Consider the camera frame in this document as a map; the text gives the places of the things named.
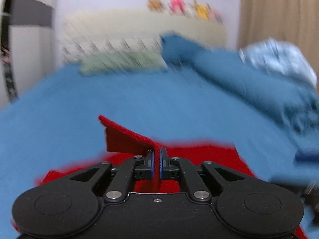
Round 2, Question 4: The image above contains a red knit sweater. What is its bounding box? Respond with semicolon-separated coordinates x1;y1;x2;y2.
12;117;305;238

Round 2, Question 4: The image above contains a yellow plush toy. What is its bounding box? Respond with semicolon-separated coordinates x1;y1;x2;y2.
194;1;210;20

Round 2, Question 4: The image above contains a beige curtain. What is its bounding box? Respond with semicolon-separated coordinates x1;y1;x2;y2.
238;0;318;61

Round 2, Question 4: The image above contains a dark blue pillow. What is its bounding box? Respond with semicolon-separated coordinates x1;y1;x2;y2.
160;33;206;64

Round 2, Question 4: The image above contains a cream quilted headboard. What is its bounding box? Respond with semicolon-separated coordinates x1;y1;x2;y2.
59;9;226;64

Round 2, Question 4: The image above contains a light blue blanket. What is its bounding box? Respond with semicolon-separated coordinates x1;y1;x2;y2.
238;38;317;89

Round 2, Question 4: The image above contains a pink plush toy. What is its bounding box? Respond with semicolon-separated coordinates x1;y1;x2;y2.
169;0;185;14

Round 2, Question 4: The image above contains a brown plush toy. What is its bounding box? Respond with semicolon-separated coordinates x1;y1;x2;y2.
147;0;163;11

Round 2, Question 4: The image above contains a green pillow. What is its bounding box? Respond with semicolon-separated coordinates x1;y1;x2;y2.
80;51;168;75

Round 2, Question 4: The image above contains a blue bed sheet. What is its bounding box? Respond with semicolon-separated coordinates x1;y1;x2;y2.
1;66;318;238

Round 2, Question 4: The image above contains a blue folded duvet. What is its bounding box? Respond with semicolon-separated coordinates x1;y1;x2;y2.
192;50;318;162

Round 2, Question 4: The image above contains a white grey wardrobe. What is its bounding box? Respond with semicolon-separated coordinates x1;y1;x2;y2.
1;0;57;106

